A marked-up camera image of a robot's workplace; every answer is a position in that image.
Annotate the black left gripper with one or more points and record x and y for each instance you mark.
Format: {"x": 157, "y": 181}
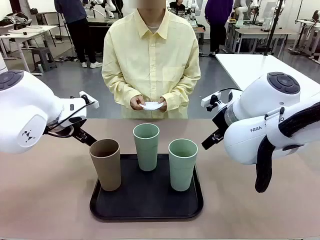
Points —
{"x": 75, "y": 125}

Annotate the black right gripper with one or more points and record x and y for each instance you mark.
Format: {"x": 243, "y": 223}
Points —
{"x": 220, "y": 120}

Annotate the brown plastic cup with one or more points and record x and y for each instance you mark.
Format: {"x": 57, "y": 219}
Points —
{"x": 107, "y": 170}

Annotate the pale green plastic cup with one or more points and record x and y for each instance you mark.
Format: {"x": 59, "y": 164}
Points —
{"x": 182, "y": 172}
{"x": 147, "y": 155}

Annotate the white paper doily coaster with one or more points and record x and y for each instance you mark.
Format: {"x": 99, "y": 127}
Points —
{"x": 151, "y": 106}

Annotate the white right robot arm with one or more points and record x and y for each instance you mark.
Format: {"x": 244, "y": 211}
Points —
{"x": 262, "y": 100}

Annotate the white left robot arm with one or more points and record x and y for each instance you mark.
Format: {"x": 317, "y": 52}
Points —
{"x": 25, "y": 107}

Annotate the person's right forearm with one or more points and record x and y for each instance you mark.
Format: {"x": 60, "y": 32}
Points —
{"x": 125, "y": 92}

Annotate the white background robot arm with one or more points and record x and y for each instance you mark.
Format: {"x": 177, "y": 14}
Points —
{"x": 241, "y": 13}
{"x": 110, "y": 10}
{"x": 193, "y": 12}

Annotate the person's left forearm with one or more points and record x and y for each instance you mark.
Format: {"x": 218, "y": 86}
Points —
{"x": 178, "y": 93}

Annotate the person's left hand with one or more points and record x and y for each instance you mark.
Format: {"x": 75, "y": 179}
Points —
{"x": 164, "y": 106}

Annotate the person's right hand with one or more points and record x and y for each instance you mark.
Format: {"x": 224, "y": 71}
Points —
{"x": 136, "y": 103}

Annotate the small pale bottle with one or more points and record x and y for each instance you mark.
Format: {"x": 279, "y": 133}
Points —
{"x": 40, "y": 69}

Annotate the large white table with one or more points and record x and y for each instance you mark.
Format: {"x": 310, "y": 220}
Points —
{"x": 250, "y": 67}

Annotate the black plastic tray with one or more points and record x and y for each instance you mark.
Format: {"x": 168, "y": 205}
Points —
{"x": 145, "y": 200}

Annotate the grey plastic stool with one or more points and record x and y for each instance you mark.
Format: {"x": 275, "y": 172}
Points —
{"x": 43, "y": 53}

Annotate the person in yellow shirt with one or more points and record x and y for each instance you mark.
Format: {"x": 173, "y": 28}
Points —
{"x": 152, "y": 62}

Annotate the white desk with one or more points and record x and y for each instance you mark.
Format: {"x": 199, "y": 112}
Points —
{"x": 32, "y": 31}

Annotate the brown topped desk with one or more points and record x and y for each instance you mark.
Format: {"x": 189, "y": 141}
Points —
{"x": 265, "y": 32}

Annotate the person in dark blue top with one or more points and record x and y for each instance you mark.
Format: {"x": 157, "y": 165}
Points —
{"x": 75, "y": 15}

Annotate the black tripod pole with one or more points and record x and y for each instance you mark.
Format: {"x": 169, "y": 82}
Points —
{"x": 273, "y": 30}

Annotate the person in purple top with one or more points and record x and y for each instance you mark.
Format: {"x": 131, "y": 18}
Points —
{"x": 217, "y": 10}

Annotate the seated person patterned sweater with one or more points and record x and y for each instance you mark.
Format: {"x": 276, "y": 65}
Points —
{"x": 177, "y": 8}

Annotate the dark jacket pile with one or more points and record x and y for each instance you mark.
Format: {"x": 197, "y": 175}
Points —
{"x": 17, "y": 18}

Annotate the white whiteboard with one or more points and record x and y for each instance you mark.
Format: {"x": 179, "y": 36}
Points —
{"x": 37, "y": 5}

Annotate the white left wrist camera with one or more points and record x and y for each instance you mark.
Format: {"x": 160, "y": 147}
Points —
{"x": 93, "y": 104}

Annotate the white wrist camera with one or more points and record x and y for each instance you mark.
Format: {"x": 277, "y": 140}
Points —
{"x": 208, "y": 99}
{"x": 93, "y": 104}

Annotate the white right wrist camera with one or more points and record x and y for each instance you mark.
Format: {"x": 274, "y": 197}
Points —
{"x": 208, "y": 99}

